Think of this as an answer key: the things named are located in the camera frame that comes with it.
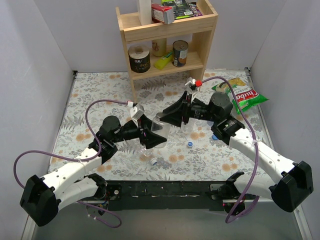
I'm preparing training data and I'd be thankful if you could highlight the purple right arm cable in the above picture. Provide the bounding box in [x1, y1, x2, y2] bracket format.
[199, 76, 261, 224]

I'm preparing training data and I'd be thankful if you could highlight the clear bottle with silver cap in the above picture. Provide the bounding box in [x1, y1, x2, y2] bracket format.
[151, 112, 171, 139]

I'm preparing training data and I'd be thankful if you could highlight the purple snack packet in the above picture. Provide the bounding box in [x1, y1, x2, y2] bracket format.
[188, 2, 203, 17]

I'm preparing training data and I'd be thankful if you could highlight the clear bottle with white cap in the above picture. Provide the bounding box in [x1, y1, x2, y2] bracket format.
[180, 118, 196, 134]

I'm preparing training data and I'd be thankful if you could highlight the crushed clear bottle blue-white cap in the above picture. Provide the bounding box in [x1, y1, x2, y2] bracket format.
[138, 148, 158, 166]

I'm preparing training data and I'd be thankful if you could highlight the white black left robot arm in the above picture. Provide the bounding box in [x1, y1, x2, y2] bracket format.
[20, 115, 167, 227]

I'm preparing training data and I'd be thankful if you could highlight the wooden two-tier shelf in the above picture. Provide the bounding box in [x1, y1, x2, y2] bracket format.
[115, 0, 219, 102]

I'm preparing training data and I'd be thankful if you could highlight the black green snack packet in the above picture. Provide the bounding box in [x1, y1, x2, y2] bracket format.
[161, 0, 194, 20]

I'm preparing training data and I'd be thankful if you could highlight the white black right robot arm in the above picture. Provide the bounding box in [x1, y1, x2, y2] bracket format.
[160, 92, 314, 213]

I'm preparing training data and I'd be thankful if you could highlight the white blue bottle cap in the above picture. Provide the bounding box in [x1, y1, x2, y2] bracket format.
[187, 141, 194, 148]

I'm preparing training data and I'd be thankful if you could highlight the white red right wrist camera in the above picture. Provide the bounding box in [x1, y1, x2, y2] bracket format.
[185, 77, 203, 102]

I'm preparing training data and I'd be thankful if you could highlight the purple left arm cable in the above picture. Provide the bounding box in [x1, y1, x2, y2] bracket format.
[13, 99, 133, 229]

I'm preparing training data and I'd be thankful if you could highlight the red grey carton box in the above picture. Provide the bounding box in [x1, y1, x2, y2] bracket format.
[151, 3, 175, 25]

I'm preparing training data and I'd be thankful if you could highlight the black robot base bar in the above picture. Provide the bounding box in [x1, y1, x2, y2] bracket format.
[77, 178, 258, 216]

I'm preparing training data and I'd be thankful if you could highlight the floral patterned table mat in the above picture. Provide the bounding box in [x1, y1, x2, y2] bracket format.
[48, 70, 272, 181]

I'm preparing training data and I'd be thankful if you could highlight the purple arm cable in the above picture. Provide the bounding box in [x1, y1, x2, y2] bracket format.
[13, 99, 133, 229]
[199, 76, 261, 224]

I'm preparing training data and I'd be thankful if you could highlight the green white chips bag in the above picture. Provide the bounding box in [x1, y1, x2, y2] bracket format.
[212, 77, 269, 115]

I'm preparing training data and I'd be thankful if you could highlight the white tall bottle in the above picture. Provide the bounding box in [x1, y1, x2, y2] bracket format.
[137, 0, 152, 26]

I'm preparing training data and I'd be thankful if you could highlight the cream cylindrical jar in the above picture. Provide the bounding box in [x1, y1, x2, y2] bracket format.
[151, 38, 167, 57]

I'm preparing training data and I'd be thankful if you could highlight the tin food can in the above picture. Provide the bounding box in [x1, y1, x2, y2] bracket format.
[172, 40, 189, 67]

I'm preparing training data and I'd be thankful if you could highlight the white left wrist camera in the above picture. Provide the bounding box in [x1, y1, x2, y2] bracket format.
[127, 101, 145, 127]

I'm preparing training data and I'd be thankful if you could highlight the yellow green packet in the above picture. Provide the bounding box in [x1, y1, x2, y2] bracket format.
[154, 50, 173, 70]

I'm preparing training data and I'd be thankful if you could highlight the black wrapped paper roll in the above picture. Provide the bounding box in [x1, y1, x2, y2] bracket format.
[128, 44, 151, 74]

